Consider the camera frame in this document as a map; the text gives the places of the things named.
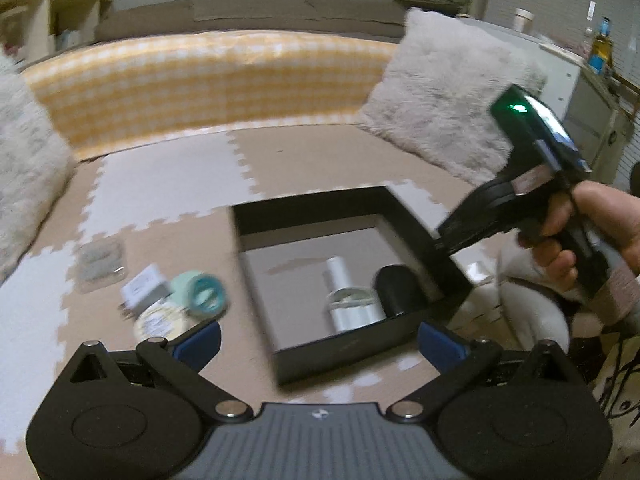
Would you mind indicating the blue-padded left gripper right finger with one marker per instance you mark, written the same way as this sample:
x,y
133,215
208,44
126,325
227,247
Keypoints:
x,y
441,347

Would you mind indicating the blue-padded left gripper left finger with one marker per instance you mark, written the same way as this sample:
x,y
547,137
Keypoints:
x,y
198,346

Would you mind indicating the round cream tin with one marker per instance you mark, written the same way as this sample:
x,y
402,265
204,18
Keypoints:
x,y
163,319

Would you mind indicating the teal tape roll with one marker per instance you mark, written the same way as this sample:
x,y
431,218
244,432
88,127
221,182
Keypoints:
x,y
206,296

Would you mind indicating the white charger adapter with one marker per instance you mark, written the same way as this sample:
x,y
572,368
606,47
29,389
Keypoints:
x,y
144,290

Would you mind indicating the clear nail tip case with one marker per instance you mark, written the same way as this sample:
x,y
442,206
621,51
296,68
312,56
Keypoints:
x,y
101,263

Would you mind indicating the black cardboard box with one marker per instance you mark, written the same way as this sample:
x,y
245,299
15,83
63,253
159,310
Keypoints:
x,y
283,245

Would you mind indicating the mint round compact case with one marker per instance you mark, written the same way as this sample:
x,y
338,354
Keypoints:
x,y
180,287

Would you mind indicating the white cabinet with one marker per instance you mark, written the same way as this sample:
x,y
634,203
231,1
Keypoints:
x,y
587,109

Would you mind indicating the black oval object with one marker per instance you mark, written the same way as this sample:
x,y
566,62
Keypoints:
x,y
399,290

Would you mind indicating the white plastic bottle tool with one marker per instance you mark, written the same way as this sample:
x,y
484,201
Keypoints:
x,y
349,307

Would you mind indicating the blue-capped bottle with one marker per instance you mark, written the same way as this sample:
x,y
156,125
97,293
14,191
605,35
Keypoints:
x,y
601,55

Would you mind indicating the right fluffy white pillow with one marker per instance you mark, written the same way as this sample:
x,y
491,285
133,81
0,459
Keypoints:
x,y
434,98

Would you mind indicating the fluffy white pillow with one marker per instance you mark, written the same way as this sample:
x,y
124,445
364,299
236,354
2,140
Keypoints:
x,y
36,164
434,98

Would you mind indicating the white cup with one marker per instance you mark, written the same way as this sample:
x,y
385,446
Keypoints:
x,y
523,21

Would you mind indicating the left fluffy white pillow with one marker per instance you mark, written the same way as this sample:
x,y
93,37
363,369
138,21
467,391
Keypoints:
x,y
36,164

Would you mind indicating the yellow gingham cushion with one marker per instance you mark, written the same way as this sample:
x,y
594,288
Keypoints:
x,y
130,93

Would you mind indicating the beige sofa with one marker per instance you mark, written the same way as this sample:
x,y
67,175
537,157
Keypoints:
x,y
366,19

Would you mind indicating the wooden shelf unit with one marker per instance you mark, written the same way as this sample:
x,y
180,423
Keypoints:
x,y
33,30

